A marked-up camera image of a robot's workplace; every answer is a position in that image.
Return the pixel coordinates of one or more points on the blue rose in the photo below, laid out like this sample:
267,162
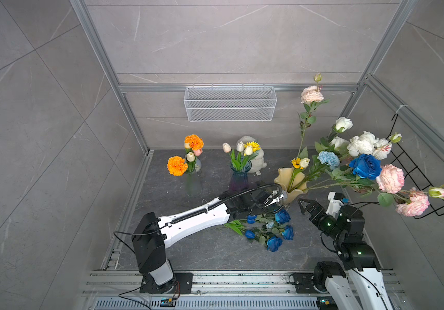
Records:
271,242
282,216

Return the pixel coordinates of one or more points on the peach carnation top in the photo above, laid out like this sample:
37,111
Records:
312,94

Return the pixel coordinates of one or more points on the white rose cluster right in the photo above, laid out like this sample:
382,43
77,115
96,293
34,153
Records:
368,144

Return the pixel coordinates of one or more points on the pink carnation pair right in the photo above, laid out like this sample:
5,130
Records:
409,203

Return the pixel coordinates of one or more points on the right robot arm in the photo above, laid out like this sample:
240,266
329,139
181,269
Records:
357,282

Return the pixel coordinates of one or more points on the orange marigold upper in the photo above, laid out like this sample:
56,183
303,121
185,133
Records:
194,142

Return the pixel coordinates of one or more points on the orange marigold lower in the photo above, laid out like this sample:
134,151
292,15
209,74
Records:
177,166

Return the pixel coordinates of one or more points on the cream wavy glass vase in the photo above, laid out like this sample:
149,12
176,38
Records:
292,184

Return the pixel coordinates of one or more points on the white wire wall basket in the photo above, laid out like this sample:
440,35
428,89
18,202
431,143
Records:
242,103

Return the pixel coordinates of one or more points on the blue purple ribbed vase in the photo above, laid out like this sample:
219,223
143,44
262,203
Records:
239,180

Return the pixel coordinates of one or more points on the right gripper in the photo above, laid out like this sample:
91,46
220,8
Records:
313,206

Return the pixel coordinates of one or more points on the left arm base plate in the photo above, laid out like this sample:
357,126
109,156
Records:
180,284

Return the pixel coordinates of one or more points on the blue tulip vase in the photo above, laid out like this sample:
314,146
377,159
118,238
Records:
241,230
251,219

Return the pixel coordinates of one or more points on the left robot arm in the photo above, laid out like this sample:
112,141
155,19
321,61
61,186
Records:
257,214

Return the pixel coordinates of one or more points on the black wire hook rack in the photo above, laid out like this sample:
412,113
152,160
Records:
423,166

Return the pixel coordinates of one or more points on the pink tulip left vase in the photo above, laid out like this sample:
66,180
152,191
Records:
198,152

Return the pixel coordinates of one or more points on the blue rose low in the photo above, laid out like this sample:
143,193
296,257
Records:
288,233

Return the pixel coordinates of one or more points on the blue rose vase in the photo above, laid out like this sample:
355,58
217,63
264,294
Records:
366,166

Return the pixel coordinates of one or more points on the yellow sunflower centre vase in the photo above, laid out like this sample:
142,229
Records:
252,147

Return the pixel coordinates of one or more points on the clear glass vase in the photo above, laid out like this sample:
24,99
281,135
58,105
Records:
193,184

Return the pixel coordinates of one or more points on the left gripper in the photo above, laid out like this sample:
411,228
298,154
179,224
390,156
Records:
264,209

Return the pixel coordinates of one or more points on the orange marigold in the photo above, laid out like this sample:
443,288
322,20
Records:
177,166
194,142

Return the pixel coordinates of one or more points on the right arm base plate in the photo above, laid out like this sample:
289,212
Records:
304,283

